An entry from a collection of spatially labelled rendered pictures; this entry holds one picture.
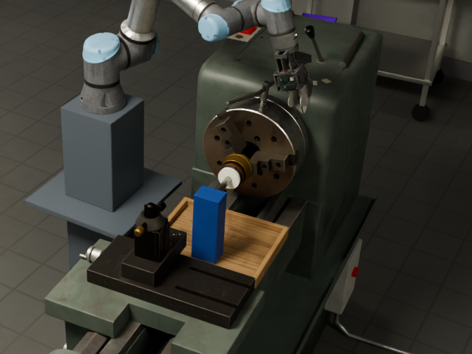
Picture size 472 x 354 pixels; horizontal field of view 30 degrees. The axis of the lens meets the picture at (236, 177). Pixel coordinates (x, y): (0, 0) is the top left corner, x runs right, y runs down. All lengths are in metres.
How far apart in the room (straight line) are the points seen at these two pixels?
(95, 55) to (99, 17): 3.53
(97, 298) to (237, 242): 0.50
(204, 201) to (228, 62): 0.60
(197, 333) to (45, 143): 2.70
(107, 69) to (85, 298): 0.79
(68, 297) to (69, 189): 0.74
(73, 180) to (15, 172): 1.59
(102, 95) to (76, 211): 0.43
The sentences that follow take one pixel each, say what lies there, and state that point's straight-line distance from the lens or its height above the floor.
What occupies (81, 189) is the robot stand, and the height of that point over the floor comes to 0.80.
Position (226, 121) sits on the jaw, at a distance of 2.70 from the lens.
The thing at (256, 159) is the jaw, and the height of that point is 1.11.
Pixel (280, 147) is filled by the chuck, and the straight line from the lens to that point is 2.70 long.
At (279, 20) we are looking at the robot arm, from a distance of 2.44.
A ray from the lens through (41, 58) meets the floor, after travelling 5.80.
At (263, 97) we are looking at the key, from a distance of 2.68.
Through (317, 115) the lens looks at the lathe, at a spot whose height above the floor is 1.19.
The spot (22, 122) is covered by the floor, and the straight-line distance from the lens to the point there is 5.09.
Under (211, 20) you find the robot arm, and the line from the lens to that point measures 2.40.
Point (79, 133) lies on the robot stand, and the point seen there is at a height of 1.03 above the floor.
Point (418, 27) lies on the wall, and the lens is 5.92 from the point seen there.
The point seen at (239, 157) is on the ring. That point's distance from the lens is 2.66.
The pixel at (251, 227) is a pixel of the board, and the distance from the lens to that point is 2.77.
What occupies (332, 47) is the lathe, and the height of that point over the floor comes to 1.26.
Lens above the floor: 2.54
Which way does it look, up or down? 33 degrees down
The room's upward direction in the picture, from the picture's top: 4 degrees clockwise
